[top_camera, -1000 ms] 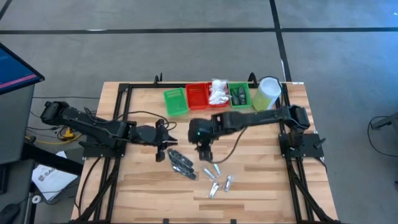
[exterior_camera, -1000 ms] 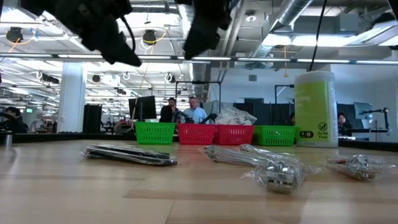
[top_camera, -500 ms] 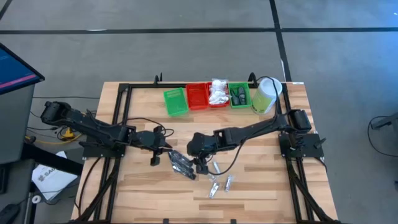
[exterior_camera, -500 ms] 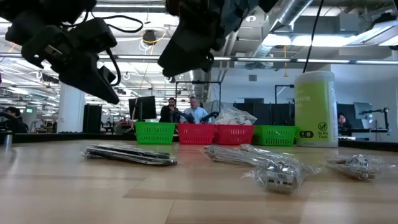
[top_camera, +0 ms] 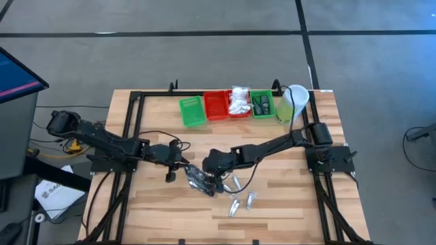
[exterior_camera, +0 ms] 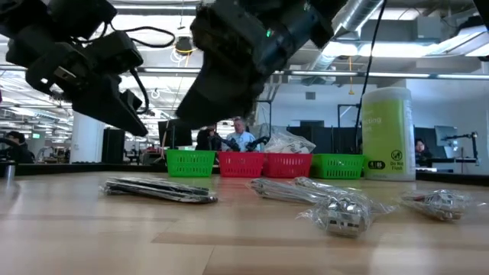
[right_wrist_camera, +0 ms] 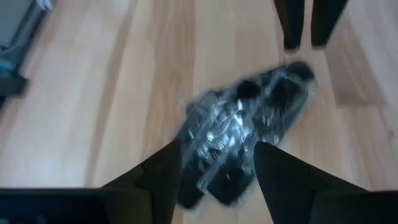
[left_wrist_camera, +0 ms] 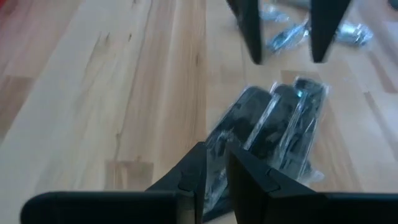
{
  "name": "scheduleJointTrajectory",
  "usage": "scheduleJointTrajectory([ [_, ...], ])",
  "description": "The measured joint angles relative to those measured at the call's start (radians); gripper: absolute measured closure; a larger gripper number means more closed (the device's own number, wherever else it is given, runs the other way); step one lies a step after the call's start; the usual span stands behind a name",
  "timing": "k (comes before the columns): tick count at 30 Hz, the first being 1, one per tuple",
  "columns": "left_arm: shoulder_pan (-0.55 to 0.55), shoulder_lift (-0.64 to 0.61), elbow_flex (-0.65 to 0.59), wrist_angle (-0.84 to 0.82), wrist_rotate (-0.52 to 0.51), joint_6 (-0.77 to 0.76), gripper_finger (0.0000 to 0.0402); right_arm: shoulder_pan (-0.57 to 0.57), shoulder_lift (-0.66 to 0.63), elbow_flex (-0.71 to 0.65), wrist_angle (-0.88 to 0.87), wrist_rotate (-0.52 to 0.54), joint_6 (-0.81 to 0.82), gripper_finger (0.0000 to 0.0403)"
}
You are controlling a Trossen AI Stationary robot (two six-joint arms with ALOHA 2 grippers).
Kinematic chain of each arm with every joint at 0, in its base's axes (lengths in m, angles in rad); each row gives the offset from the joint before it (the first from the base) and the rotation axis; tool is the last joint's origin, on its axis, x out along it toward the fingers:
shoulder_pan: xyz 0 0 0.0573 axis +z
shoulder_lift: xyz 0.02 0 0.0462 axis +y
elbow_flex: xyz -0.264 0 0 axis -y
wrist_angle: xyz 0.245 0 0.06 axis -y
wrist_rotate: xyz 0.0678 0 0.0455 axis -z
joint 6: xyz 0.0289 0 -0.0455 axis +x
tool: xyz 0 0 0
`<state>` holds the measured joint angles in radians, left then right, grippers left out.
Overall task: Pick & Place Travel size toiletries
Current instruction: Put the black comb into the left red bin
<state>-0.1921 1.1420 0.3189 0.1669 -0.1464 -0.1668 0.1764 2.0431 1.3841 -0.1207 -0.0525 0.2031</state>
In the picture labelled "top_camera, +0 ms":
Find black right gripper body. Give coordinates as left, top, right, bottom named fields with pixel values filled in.
left=202, top=148, right=238, bottom=175

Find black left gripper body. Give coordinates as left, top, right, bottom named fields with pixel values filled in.
left=146, top=138, right=183, bottom=184

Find black comb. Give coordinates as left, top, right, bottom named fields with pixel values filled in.
left=188, top=182, right=217, bottom=198
left=186, top=171, right=215, bottom=191
left=184, top=164, right=208, bottom=181

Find vanity pack plastic bag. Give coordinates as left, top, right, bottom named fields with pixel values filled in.
left=230, top=84, right=251, bottom=103
left=227, top=97, right=252, bottom=116

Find green plastic mesh basket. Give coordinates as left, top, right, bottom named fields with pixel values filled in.
left=249, top=89, right=277, bottom=120
left=178, top=95, right=208, bottom=129

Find red plastic mesh basket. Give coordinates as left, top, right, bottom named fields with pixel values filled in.
left=203, top=90, right=230, bottom=122
left=226, top=88, right=253, bottom=119

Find green disinfecting wipes canister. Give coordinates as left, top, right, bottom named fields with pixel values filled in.
left=275, top=84, right=311, bottom=126

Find black desk beam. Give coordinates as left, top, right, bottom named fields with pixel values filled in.
left=22, top=157, right=92, bottom=193

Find white printed paper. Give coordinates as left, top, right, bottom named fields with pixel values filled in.
left=33, top=165, right=86, bottom=221

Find grey cabinet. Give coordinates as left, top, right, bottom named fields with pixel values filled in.
left=0, top=91, right=40, bottom=180

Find computer monitor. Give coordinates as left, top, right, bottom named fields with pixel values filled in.
left=0, top=46, right=50, bottom=105

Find black computer mouse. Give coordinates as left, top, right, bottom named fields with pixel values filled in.
left=0, top=222, right=23, bottom=245

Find grey chair base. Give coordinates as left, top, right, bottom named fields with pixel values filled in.
left=406, top=122, right=436, bottom=143

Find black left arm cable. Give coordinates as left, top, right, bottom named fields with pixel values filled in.
left=136, top=130, right=191, bottom=152

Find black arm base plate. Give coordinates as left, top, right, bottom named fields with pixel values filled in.
left=89, top=151, right=139, bottom=174
left=305, top=145, right=358, bottom=174

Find yellow cable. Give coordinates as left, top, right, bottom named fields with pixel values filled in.
left=27, top=137, right=91, bottom=159

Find black floor cable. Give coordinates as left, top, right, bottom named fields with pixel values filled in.
left=402, top=126, right=436, bottom=173

